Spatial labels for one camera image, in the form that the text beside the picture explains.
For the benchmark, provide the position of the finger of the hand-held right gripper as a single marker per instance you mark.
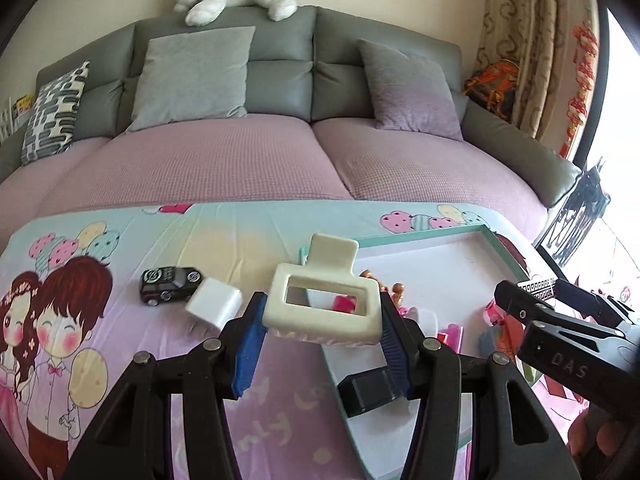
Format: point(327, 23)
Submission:
point(580, 296)
point(515, 302)

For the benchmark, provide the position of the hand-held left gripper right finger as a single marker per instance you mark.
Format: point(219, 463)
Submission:
point(392, 345)

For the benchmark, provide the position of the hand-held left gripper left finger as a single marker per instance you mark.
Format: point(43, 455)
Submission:
point(250, 345)

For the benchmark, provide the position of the cream hair claw clip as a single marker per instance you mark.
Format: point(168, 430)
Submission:
point(325, 320)

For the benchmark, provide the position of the teal-edged white box tray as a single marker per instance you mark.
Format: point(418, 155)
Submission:
point(450, 270)

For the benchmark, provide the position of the person's right hand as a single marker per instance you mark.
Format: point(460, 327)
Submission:
point(600, 435)

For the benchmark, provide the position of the black rectangular block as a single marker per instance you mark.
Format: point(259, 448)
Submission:
point(370, 390)

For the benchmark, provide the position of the pink brown toy dog figure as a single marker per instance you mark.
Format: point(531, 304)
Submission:
point(397, 294)
point(367, 274)

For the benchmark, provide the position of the pink plastic toy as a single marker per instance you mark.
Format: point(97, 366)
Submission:
point(450, 336)

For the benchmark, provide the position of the white charger adapter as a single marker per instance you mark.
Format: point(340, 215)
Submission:
point(212, 300)

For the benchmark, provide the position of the black folding rack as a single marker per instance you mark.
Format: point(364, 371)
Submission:
point(575, 210)

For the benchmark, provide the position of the black toy car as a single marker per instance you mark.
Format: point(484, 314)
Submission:
point(170, 282)

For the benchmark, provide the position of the printed cartoon blanket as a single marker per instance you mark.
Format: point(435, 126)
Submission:
point(200, 240)

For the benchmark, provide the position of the pink sofa cover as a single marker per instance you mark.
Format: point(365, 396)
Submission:
point(225, 160)

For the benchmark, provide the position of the red hanging decoration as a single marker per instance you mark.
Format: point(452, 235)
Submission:
point(582, 80)

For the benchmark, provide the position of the orange red gift bag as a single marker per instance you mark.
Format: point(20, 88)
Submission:
point(492, 85)

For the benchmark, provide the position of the purple pillow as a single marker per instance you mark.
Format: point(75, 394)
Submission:
point(410, 90)

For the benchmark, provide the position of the grey pillow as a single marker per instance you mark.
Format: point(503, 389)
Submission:
point(195, 80)

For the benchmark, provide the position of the grey sofa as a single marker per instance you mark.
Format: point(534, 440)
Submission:
point(280, 75)

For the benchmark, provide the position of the beige patterned curtain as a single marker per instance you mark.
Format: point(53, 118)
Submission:
point(540, 20)

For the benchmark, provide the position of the black white patterned pillow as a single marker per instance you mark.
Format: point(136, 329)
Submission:
point(50, 110)

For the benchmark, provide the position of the stack of magazines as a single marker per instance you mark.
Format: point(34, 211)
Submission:
point(20, 110)

